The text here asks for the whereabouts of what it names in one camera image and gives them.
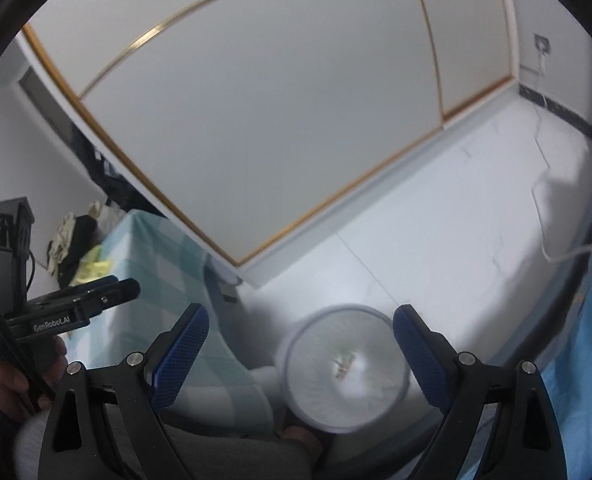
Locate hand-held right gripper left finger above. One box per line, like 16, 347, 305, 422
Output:
40, 303, 210, 480

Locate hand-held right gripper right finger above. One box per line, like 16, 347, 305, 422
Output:
392, 304, 567, 480

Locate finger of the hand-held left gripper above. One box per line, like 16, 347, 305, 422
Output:
28, 275, 120, 307
76, 280, 141, 318

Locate round grey waste bin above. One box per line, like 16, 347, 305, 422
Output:
276, 305, 411, 433

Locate person's left forearm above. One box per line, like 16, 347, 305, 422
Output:
10, 407, 59, 480

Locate person's left hand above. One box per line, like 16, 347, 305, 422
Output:
0, 335, 70, 416

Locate teal checkered cloth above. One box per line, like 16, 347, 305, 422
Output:
70, 209, 277, 436

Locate black cloth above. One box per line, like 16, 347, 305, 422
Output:
57, 215, 102, 287

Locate beige cloth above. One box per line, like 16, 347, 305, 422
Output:
47, 212, 80, 277

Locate white cloth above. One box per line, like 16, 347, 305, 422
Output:
88, 201, 127, 241

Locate grey table leg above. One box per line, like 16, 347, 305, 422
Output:
210, 269, 240, 306

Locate dark blurred object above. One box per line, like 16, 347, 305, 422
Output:
88, 147, 142, 207

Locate blue printed blanket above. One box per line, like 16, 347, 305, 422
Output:
556, 67, 592, 480

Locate white wardrobe with gold trim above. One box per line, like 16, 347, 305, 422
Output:
23, 0, 519, 288

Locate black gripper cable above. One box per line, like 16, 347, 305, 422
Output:
0, 252, 56, 403

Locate white cable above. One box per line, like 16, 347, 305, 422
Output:
531, 50, 592, 262

